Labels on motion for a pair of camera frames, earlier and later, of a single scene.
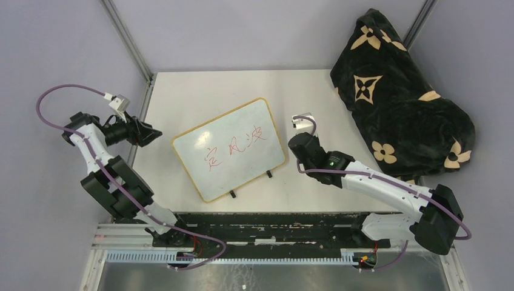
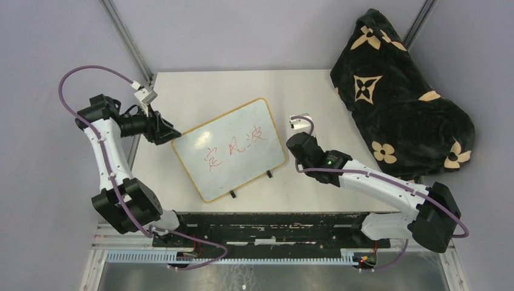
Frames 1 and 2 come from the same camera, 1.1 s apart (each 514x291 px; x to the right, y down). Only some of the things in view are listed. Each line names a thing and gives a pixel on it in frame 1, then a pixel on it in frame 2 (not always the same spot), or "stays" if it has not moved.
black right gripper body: [316, 138] stays
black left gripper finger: [150, 136] -> [166, 138]
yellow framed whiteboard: [223, 153] stays
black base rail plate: [266, 231] stays
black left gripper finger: [150, 130] -> [170, 126]
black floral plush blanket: [413, 133] stays
